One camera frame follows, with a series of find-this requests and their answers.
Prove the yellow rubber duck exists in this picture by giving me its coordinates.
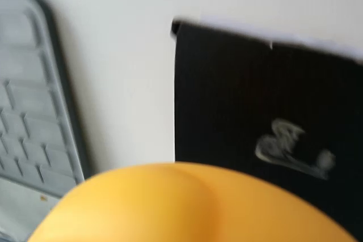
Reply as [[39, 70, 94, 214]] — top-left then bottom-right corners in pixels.
[[27, 162, 358, 242]]

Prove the black square mat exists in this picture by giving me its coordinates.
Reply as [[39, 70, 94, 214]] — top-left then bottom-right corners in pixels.
[[170, 17, 363, 242]]

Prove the grey keyboard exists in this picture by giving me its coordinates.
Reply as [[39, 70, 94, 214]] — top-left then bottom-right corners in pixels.
[[0, 0, 92, 200]]

